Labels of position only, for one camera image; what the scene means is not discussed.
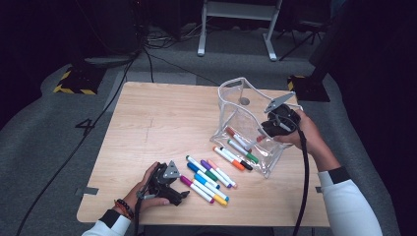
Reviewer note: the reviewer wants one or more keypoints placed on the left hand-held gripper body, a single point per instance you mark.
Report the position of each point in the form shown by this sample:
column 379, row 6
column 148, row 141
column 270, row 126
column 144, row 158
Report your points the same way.
column 171, row 171

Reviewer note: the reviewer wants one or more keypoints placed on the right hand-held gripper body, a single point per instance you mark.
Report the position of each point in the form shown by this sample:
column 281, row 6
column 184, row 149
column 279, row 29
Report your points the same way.
column 278, row 100

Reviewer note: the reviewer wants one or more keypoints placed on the red-capped white marker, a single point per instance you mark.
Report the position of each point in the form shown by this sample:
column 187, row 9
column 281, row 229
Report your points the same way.
column 261, row 138

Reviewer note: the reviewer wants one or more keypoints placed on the magenta-capped white marker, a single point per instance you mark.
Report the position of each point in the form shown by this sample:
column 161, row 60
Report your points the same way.
column 186, row 180

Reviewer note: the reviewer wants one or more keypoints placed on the light blue-capped white marker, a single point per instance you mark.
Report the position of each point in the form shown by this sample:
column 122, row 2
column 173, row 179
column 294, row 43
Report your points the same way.
column 200, row 179

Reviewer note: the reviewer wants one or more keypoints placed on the dark blue-capped white marker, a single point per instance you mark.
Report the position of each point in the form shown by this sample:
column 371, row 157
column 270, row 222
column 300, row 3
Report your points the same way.
column 193, row 167

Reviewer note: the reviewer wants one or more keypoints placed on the dark green-capped white marker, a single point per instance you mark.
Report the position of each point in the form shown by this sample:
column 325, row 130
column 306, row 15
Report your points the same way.
column 196, row 163

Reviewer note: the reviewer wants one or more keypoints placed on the clear plastic pouch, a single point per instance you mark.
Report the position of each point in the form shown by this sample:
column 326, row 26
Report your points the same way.
column 239, row 118

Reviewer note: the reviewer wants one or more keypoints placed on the light green-capped white marker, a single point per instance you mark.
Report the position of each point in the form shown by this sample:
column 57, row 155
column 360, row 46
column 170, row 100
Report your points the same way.
column 242, row 150

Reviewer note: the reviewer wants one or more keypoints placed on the purple-capped white marker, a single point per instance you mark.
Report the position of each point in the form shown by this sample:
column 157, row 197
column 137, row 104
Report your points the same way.
column 206, row 164

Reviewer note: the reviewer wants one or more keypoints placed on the yellow-capped white marker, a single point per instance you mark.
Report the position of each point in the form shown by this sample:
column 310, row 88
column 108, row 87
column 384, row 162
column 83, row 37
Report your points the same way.
column 221, row 200

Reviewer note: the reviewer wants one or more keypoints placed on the brown-capped white marker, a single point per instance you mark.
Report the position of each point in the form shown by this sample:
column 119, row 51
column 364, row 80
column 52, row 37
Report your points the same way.
column 230, row 131

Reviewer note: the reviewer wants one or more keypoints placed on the black-capped white marker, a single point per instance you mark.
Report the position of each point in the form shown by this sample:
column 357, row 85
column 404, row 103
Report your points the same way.
column 244, row 165

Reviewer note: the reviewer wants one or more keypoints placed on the pink-capped white marker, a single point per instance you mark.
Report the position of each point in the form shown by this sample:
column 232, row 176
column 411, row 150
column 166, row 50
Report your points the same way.
column 223, row 173

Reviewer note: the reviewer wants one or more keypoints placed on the orange-capped white marker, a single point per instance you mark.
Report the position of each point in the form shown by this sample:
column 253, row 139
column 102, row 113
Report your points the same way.
column 226, row 156

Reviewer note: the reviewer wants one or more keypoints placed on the person's right hand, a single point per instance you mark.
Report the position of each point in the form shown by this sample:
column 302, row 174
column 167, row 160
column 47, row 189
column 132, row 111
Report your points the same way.
column 308, row 134

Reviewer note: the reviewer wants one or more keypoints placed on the person's left hand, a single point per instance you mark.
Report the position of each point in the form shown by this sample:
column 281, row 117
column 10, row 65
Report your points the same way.
column 137, row 200

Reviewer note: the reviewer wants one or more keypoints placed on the black yellow striped base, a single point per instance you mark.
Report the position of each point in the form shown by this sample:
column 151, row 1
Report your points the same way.
column 309, row 90
column 78, row 82

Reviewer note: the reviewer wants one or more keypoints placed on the black tripod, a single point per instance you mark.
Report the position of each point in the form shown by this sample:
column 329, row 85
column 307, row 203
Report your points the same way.
column 303, row 36

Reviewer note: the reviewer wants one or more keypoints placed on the black slanted pole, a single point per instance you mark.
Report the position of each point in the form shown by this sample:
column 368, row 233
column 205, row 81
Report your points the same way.
column 327, row 49

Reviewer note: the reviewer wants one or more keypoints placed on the white metal stand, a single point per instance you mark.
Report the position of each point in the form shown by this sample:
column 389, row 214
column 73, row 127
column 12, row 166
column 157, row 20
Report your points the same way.
column 241, row 10

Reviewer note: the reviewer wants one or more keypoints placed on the dark equipment rack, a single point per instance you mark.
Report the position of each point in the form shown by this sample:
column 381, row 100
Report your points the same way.
column 111, row 29

